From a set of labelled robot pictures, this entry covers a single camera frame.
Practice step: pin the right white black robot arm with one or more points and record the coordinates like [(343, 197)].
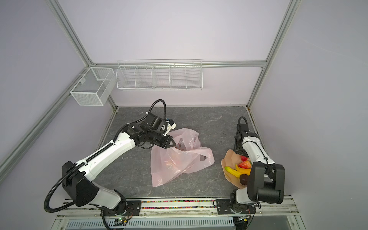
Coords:
[(266, 180)]

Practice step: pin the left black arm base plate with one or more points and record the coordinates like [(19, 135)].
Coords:
[(128, 208)]

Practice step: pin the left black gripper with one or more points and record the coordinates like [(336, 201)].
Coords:
[(166, 143)]

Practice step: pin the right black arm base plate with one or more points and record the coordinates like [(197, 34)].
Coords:
[(225, 206)]

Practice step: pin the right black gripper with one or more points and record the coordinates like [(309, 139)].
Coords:
[(237, 150)]

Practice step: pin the red fruit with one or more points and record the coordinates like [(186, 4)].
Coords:
[(170, 165)]

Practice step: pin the beige wavy fruit plate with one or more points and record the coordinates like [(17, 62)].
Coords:
[(234, 166)]

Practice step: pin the aluminium mounting rail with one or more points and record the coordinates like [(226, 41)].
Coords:
[(203, 207)]

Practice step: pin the dark purple plum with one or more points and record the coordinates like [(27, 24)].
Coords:
[(243, 179)]

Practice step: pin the pink plastic bag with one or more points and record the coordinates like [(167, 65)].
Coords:
[(189, 156)]

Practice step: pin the white vent grille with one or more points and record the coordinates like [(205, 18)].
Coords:
[(151, 223)]

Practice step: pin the long white wire basket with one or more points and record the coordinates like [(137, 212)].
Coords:
[(160, 74)]

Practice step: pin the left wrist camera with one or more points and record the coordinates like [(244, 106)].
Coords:
[(170, 124)]

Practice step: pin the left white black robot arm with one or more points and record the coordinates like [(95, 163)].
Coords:
[(78, 178)]

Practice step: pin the small white mesh basket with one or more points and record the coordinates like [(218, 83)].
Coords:
[(94, 87)]

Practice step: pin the red strawberry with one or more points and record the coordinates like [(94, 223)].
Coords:
[(245, 165)]

